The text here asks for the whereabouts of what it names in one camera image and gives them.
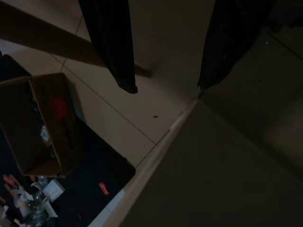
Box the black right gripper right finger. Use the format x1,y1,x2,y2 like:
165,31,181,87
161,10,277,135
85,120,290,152
197,0,268,89

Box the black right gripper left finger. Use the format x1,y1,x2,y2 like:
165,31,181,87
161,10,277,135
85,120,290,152
79,0,138,95

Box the wooden table leg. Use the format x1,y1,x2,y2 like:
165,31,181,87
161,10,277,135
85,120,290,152
0,1,152,79

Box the brown cardboard box red label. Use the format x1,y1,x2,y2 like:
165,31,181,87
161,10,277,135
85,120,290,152
0,72,80,178

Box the white packet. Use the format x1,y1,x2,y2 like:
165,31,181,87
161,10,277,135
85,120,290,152
41,126,52,142

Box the large black floor mat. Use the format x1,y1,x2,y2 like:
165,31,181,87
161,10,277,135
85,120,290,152
0,53,137,227

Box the small red label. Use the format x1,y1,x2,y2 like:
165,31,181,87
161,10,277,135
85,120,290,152
98,182,110,196

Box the small white box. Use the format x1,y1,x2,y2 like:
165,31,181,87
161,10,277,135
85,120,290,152
42,178,66,202

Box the clear plastic bottle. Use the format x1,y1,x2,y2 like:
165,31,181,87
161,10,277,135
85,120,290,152
29,191,59,227

